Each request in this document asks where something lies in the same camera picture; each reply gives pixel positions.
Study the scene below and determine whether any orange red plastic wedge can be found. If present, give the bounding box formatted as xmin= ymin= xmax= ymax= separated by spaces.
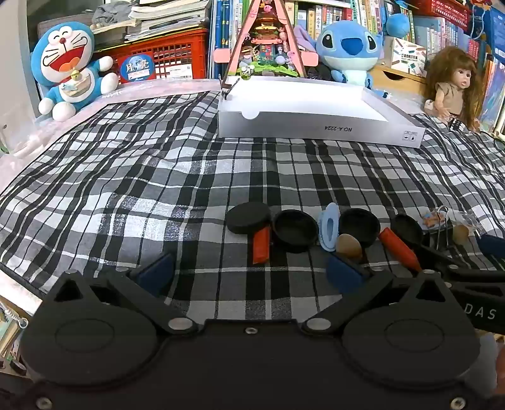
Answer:
xmin=379 ymin=228 xmax=423 ymax=272
xmin=252 ymin=226 xmax=271 ymax=265

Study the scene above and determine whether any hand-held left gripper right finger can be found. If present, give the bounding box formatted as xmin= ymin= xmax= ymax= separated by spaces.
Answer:
xmin=302 ymin=251 xmax=464 ymax=336

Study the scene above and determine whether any pink triangular brick display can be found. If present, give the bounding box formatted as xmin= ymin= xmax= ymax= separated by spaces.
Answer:
xmin=213 ymin=0 xmax=319 ymax=90

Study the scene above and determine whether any small colourful packet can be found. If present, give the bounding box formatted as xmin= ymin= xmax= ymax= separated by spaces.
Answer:
xmin=420 ymin=210 xmax=441 ymax=230

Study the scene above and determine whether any white cardboard box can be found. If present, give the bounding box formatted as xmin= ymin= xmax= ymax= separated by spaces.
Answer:
xmin=216 ymin=75 xmax=427 ymax=149

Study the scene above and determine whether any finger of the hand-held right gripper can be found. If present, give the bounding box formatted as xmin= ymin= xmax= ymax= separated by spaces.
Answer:
xmin=418 ymin=237 xmax=480 ymax=282
xmin=475 ymin=233 xmax=505 ymax=261

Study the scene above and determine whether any blue alien plush toy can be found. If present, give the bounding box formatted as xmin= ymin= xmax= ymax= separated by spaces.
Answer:
xmin=294 ymin=20 xmax=389 ymax=99

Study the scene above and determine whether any clear plastic dome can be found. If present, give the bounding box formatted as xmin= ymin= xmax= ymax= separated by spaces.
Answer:
xmin=453 ymin=210 xmax=480 ymax=232

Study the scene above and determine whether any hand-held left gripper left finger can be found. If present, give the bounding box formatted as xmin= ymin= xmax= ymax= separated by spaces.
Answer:
xmin=41 ymin=251 xmax=199 ymax=336

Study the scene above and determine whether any black binder clip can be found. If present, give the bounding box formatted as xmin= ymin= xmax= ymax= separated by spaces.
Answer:
xmin=428 ymin=206 xmax=455 ymax=251
xmin=219 ymin=75 xmax=241 ymax=100

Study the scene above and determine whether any black round cap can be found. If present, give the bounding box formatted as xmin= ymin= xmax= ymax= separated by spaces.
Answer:
xmin=338 ymin=208 xmax=381 ymax=249
xmin=390 ymin=214 xmax=425 ymax=253
xmin=226 ymin=202 xmax=272 ymax=236

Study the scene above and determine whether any long-haired doll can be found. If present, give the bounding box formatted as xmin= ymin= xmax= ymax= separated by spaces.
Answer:
xmin=422 ymin=46 xmax=488 ymax=133

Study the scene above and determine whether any stack of magazines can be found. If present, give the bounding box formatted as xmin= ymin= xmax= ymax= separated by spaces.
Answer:
xmin=92 ymin=0 xmax=212 ymax=44

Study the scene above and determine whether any black white plaid blanket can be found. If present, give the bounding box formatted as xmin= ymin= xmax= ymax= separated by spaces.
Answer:
xmin=0 ymin=90 xmax=505 ymax=328

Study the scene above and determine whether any grey cloth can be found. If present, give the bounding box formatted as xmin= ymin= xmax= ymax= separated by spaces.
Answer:
xmin=92 ymin=4 xmax=139 ymax=26

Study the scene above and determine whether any row of shelf books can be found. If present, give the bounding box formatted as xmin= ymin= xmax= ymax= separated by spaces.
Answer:
xmin=211 ymin=0 xmax=505 ymax=135

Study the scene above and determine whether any black round cup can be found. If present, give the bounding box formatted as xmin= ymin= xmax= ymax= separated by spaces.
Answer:
xmin=272 ymin=210 xmax=318 ymax=253

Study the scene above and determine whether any light blue oval ring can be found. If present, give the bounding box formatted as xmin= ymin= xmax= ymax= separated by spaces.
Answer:
xmin=318 ymin=203 xmax=340 ymax=252

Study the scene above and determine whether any wooden drawer box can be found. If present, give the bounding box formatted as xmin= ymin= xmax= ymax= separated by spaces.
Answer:
xmin=371 ymin=63 xmax=429 ymax=95

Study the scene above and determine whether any red plastic crate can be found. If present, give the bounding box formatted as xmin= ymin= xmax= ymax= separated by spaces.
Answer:
xmin=95 ymin=27 xmax=210 ymax=84

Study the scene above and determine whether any white printed carton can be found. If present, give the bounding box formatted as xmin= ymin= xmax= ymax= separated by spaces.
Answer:
xmin=382 ymin=36 xmax=429 ymax=78

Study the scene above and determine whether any blue cat plush toy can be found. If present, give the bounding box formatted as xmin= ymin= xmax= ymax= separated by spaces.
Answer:
xmin=31 ymin=21 xmax=119 ymax=122

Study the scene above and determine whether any red plastic basket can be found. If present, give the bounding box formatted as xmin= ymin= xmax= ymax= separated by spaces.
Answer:
xmin=406 ymin=0 xmax=472 ymax=29

